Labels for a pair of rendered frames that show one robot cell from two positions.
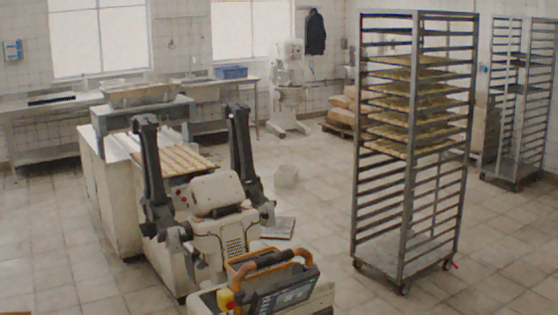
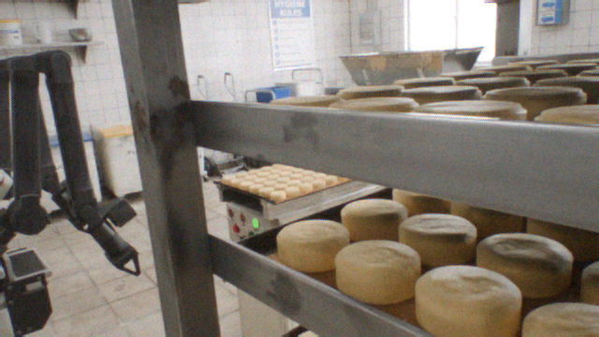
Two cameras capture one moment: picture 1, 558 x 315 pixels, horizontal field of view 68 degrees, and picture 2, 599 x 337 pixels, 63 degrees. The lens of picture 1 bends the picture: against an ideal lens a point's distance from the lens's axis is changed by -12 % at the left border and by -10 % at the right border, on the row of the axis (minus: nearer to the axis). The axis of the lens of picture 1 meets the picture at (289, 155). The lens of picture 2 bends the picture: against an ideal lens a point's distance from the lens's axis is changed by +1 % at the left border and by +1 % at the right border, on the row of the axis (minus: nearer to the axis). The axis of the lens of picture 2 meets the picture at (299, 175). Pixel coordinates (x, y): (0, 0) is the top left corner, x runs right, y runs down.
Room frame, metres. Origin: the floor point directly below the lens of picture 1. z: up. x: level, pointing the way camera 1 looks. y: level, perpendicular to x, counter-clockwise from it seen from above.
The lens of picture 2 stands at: (2.57, -1.01, 1.36)
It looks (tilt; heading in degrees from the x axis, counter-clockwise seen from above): 15 degrees down; 86
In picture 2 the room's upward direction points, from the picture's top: 4 degrees counter-clockwise
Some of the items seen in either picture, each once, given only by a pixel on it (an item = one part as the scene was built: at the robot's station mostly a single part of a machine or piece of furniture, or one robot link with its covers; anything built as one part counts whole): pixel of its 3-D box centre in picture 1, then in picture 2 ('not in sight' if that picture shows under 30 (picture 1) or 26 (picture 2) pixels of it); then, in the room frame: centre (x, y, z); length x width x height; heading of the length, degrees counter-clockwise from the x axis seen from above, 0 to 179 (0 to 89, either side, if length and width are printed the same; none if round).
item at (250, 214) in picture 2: (190, 194); (248, 227); (2.49, 0.58, 0.77); 0.24 x 0.04 x 0.14; 123
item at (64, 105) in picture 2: (235, 148); (71, 140); (2.09, 0.25, 1.18); 0.11 x 0.06 x 0.43; 123
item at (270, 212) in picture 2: (158, 138); (450, 152); (3.39, 1.00, 0.87); 2.01 x 0.03 x 0.07; 33
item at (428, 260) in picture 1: (414, 147); not in sight; (2.87, -0.82, 0.93); 0.64 x 0.51 x 1.78; 125
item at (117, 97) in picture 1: (140, 94); (407, 67); (3.22, 1.06, 1.25); 0.56 x 0.29 x 0.14; 123
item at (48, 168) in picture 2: (147, 164); (36, 126); (1.85, 0.61, 1.18); 0.11 x 0.06 x 0.43; 123
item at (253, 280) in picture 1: (259, 273); not in sight; (1.48, 0.12, 0.87); 0.23 x 0.15 x 0.11; 123
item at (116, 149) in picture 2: not in sight; (132, 160); (1.23, 3.90, 0.38); 0.64 x 0.54 x 0.77; 118
